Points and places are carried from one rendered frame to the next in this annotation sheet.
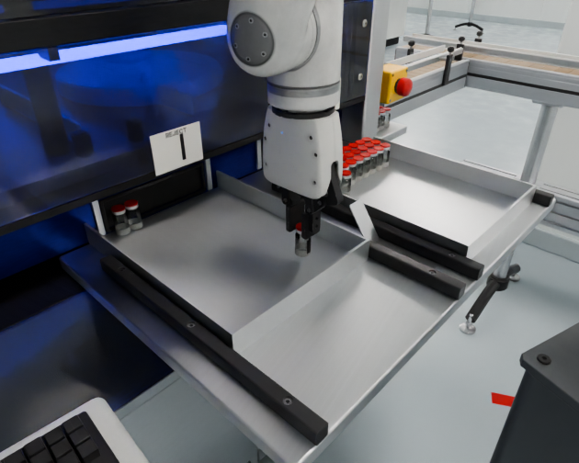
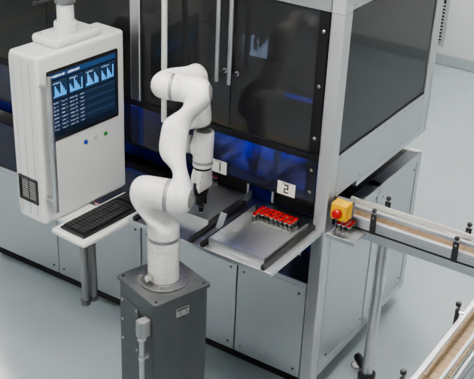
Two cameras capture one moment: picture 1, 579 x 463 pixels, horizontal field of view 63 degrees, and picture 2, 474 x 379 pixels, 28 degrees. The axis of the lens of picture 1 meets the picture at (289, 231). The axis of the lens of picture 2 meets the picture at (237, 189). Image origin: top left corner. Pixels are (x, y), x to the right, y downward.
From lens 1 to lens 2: 376 cm
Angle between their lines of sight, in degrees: 67
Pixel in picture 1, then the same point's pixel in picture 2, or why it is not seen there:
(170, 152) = (215, 166)
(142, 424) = (188, 252)
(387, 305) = (183, 230)
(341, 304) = (182, 222)
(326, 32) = (193, 150)
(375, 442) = not seen: outside the picture
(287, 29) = not seen: hidden behind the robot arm
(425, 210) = (246, 240)
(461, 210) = (249, 248)
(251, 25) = not seen: hidden behind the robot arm
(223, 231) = (217, 201)
